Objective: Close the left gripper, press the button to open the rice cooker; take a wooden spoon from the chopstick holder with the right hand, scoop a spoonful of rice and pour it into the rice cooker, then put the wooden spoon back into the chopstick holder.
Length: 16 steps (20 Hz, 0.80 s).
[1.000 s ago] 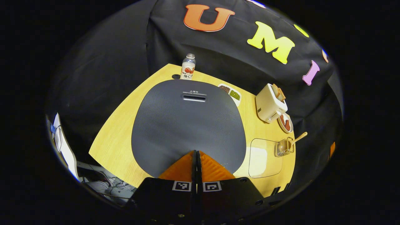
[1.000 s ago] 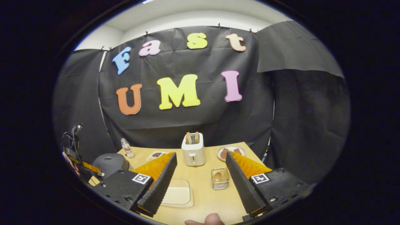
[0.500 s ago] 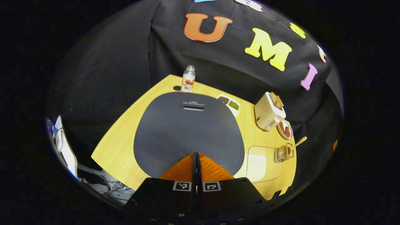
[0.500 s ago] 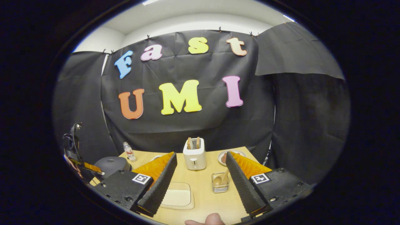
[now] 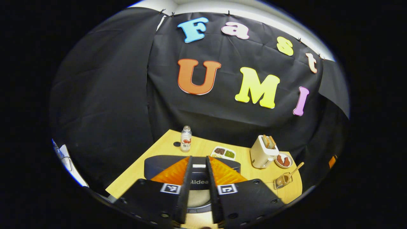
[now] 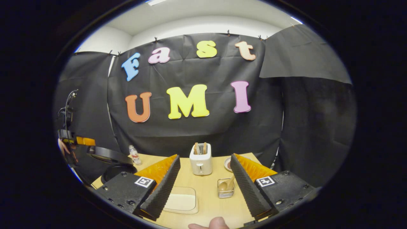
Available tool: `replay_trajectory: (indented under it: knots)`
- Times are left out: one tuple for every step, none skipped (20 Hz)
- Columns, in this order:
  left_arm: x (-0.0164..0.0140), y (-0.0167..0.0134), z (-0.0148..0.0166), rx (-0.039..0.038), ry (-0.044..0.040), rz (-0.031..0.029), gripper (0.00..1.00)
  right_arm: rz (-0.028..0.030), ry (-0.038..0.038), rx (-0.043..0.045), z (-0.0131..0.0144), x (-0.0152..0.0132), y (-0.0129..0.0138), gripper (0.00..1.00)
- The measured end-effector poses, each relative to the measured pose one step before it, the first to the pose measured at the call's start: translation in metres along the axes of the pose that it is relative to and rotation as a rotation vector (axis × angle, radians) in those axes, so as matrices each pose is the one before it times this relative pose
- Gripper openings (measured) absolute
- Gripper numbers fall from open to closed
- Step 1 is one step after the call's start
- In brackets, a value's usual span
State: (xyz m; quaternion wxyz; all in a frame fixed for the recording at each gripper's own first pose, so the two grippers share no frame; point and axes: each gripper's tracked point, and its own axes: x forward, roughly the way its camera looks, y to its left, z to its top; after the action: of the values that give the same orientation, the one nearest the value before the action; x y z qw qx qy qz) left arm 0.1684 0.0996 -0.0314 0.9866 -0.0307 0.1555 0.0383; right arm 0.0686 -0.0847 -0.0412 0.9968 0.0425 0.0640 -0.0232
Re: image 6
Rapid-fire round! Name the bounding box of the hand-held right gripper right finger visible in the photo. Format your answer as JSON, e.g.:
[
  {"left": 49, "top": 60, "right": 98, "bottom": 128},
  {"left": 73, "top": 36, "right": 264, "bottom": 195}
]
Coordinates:
[{"left": 229, "top": 153, "right": 321, "bottom": 224}]

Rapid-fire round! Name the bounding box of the clear chopstick holder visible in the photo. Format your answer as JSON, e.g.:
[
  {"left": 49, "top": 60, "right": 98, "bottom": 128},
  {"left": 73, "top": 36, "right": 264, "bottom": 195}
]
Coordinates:
[{"left": 217, "top": 178, "right": 236, "bottom": 199}]

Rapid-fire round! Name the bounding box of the clear glass tray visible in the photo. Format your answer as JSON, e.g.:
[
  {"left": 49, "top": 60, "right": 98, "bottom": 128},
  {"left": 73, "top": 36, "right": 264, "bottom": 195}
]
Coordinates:
[{"left": 163, "top": 186, "right": 199, "bottom": 215}]

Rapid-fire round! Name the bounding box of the wooden spoon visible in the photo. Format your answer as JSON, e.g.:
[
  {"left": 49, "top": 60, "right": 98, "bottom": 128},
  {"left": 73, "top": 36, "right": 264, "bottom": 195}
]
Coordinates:
[{"left": 218, "top": 175, "right": 235, "bottom": 192}]

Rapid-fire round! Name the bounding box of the black backdrop cloth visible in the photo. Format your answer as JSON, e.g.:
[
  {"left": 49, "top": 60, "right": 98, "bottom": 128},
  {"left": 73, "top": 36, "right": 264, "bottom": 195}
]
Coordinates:
[{"left": 53, "top": 24, "right": 357, "bottom": 188}]

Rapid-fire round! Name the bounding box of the white rice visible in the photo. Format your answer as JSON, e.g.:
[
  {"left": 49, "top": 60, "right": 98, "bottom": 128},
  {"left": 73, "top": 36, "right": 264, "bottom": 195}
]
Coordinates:
[{"left": 165, "top": 193, "right": 196, "bottom": 211}]

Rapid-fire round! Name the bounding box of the small clear bottle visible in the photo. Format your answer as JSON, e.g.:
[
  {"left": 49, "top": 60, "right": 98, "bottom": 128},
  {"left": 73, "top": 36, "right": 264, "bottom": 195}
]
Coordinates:
[{"left": 128, "top": 145, "right": 142, "bottom": 165}]

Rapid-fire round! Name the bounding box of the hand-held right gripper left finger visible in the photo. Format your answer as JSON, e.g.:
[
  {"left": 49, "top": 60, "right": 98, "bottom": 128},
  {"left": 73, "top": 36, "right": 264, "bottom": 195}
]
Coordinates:
[{"left": 95, "top": 154, "right": 181, "bottom": 221}]

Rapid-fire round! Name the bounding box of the dark grey rice cooker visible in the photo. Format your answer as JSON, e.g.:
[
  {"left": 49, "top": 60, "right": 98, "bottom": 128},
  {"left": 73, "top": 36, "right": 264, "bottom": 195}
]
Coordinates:
[{"left": 86, "top": 145, "right": 138, "bottom": 184}]

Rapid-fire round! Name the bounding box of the white plate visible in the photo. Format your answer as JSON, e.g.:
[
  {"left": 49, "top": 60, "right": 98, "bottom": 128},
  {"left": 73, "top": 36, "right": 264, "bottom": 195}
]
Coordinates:
[{"left": 224, "top": 156, "right": 252, "bottom": 172}]

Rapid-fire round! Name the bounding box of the white toaster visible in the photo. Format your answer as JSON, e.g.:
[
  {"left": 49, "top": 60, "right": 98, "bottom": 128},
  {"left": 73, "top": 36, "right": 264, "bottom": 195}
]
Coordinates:
[{"left": 189, "top": 143, "right": 213, "bottom": 176}]

